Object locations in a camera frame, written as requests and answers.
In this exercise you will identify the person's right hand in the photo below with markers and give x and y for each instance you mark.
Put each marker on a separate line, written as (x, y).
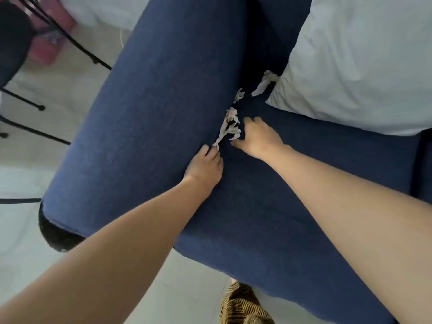
(261, 141)

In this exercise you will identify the person's left hand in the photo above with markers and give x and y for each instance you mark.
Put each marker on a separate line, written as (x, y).
(204, 166)

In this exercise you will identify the long torn paper scrap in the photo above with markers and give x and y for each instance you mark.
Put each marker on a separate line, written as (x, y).
(227, 126)

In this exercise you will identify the small white paper scrap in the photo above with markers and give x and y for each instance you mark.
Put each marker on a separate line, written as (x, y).
(239, 95)

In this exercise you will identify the blue fabric sofa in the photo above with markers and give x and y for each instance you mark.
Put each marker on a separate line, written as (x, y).
(152, 114)

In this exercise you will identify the white pillow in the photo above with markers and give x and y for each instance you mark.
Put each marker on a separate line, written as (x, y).
(354, 64)

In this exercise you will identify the person's left forearm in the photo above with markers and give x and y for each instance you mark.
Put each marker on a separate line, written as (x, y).
(118, 253)

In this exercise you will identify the person's right forearm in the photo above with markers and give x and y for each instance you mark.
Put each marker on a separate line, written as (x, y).
(354, 219)

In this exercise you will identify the person's striped yellow trousers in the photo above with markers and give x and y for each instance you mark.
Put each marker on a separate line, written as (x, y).
(241, 307)

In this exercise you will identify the black round trash bin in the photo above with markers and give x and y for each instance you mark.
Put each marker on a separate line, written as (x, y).
(57, 236)

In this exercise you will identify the pink box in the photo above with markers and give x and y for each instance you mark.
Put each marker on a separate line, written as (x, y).
(50, 43)

